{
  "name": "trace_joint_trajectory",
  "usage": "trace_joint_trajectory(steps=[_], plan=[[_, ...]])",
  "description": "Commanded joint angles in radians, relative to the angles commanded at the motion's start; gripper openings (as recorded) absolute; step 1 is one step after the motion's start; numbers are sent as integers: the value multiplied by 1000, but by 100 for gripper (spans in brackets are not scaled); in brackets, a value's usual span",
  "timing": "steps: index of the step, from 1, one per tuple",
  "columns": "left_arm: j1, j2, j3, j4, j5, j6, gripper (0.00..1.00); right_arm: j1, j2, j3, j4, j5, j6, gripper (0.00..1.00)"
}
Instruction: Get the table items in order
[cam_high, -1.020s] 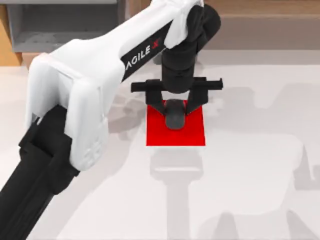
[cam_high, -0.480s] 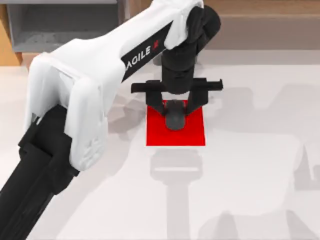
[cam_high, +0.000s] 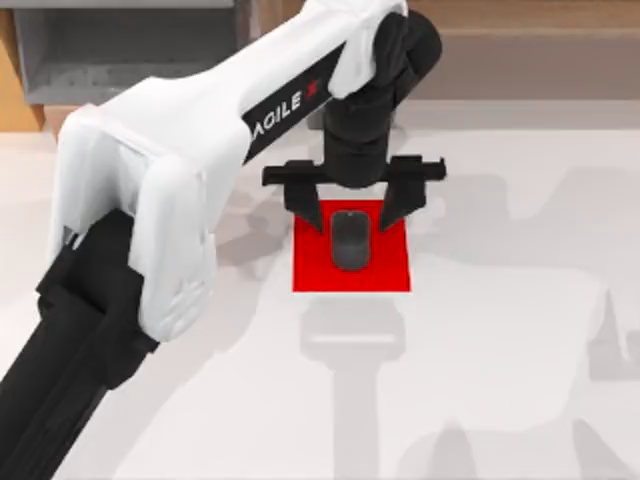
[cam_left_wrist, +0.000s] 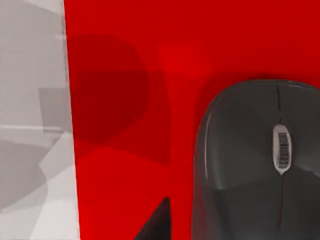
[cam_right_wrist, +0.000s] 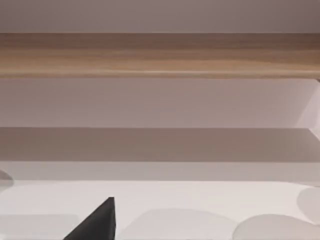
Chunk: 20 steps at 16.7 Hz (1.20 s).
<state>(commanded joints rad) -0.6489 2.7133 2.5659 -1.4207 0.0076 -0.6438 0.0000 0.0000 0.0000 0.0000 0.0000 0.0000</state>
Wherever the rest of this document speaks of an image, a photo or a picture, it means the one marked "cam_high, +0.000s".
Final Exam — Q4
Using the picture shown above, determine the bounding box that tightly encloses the black computer mouse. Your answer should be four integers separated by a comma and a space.
329, 209, 373, 273

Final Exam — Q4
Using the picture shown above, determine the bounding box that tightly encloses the red square mat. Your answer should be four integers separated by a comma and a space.
291, 198, 414, 294

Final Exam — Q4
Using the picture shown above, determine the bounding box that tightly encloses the brown wooden cabinet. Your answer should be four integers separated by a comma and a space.
399, 0, 640, 103

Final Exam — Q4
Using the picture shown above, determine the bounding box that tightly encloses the grey cabinet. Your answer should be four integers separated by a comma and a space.
11, 0, 281, 107

